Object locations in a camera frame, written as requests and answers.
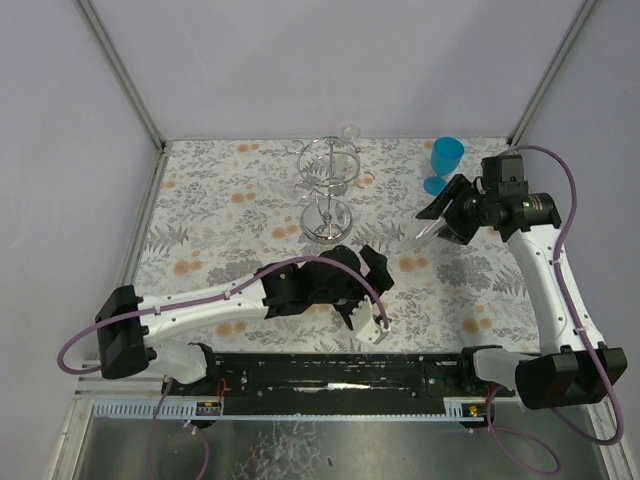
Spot clear wine glass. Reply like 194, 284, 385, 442
398, 217, 446, 254
339, 121, 361, 141

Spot aluminium frame post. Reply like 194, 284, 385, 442
506, 0, 601, 146
74, 0, 169, 151

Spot blue plastic wine glass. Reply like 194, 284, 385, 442
423, 137, 464, 196

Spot aluminium frame post left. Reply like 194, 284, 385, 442
74, 0, 169, 151

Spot chrome wine glass rack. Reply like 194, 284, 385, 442
293, 136, 361, 244

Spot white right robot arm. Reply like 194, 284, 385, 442
417, 174, 627, 410

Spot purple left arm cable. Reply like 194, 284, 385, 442
57, 257, 394, 480

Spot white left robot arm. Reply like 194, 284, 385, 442
95, 245, 394, 385

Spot floral tablecloth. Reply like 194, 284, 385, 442
122, 137, 571, 355

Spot aluminium frame post right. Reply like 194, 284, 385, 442
506, 0, 601, 146

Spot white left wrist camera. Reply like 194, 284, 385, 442
347, 296, 390, 345

